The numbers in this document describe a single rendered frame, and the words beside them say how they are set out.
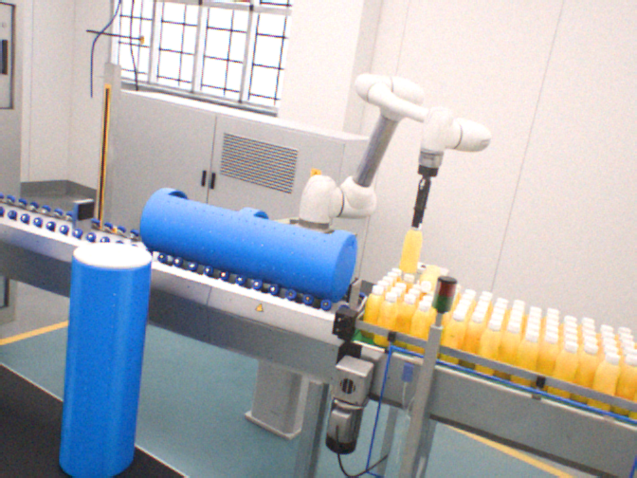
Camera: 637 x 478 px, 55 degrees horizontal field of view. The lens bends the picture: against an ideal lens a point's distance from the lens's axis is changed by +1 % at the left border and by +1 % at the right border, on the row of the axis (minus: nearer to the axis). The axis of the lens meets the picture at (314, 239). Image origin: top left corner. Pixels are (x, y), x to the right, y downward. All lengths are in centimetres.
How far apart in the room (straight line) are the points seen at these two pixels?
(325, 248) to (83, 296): 90
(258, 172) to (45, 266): 179
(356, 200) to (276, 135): 136
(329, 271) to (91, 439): 112
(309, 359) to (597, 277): 283
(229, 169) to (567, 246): 251
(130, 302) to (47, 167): 556
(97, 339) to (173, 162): 265
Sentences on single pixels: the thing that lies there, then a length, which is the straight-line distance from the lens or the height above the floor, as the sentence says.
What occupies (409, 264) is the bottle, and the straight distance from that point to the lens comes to 237.
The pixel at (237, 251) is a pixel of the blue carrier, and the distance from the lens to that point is 243.
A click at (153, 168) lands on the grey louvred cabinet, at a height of 91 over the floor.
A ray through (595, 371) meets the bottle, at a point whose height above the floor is 102.
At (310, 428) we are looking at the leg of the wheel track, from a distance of 260.
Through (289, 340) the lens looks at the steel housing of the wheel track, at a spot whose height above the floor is 78.
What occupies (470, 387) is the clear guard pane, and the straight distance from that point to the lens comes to 214.
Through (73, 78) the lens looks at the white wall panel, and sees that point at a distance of 785.
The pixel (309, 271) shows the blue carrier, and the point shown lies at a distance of 231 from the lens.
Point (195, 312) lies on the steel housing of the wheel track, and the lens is 263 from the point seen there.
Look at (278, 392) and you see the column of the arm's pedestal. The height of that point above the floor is 22.
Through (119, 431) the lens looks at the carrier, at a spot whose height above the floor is 35.
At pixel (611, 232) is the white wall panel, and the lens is 477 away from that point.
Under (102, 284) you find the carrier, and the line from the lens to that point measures 233.
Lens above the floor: 179
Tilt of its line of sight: 15 degrees down
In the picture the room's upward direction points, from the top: 9 degrees clockwise
